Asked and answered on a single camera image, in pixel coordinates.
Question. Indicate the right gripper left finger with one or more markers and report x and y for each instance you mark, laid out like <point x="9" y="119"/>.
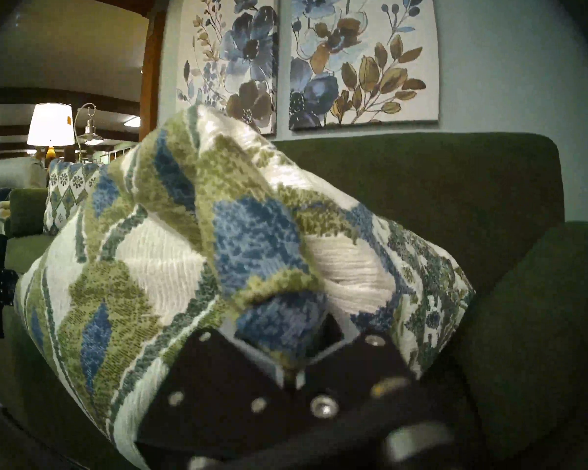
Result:
<point x="215" y="390"/>

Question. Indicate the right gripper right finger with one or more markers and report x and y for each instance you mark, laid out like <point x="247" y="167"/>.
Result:
<point x="357" y="376"/>

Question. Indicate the green white patterned cushion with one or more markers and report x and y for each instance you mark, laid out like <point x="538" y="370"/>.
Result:
<point x="66" y="195"/>
<point x="176" y="258"/>

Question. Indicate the wide green sofa back cushion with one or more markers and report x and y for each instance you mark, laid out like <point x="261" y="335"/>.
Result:
<point x="446" y="204"/>

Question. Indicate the grey upholstered armchair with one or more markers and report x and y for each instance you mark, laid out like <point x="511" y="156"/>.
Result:
<point x="10" y="180"/>

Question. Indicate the dark green fabric sofa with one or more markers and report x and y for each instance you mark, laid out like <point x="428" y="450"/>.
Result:
<point x="519" y="376"/>

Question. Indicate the table lamp white shade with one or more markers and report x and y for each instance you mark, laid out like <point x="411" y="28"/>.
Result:
<point x="50" y="126"/>

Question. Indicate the silver arc lamp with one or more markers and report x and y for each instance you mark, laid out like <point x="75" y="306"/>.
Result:
<point x="90" y="136"/>

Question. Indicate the green sofa armrest bolster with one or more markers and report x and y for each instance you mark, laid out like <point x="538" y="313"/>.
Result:
<point x="544" y="337"/>

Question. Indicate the floral canvas with brown leaves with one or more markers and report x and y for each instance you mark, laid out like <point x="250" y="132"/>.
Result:
<point x="362" y="58"/>

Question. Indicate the floral canvas with dark flowers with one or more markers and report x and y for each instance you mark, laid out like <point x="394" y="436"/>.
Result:
<point x="235" y="58"/>

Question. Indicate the brown wooden door frame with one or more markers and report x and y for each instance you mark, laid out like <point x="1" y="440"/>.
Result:
<point x="152" y="72"/>

